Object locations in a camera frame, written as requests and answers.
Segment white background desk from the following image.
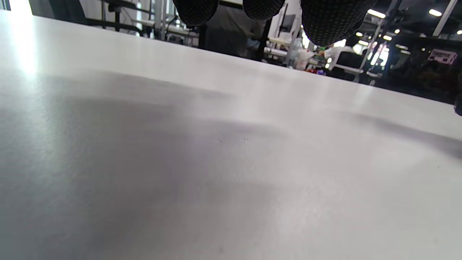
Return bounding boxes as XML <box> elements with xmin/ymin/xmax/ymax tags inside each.
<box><xmin>332</xmin><ymin>64</ymin><xmax>364</xmax><ymax>75</ymax></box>

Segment clear plastic bottle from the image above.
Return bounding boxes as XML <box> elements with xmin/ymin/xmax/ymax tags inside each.
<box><xmin>288</xmin><ymin>38</ymin><xmax>302</xmax><ymax>68</ymax></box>

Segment black computer monitor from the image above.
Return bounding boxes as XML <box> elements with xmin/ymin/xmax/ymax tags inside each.
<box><xmin>280</xmin><ymin>13</ymin><xmax>296</xmax><ymax>34</ymax></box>

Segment black office chair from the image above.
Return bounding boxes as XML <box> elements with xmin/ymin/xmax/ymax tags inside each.
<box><xmin>28</xmin><ymin>0</ymin><xmax>143</xmax><ymax>37</ymax></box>

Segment white plastic bag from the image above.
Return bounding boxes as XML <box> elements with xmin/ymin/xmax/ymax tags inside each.
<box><xmin>296</xmin><ymin>49</ymin><xmax>316</xmax><ymax>71</ymax></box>

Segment purple lit sign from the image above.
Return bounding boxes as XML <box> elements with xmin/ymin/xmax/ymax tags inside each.
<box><xmin>427</xmin><ymin>48</ymin><xmax>458</xmax><ymax>66</ymax></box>

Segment person's left hand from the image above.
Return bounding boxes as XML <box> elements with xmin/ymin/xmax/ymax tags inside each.
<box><xmin>173</xmin><ymin>0</ymin><xmax>462</xmax><ymax>117</ymax></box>

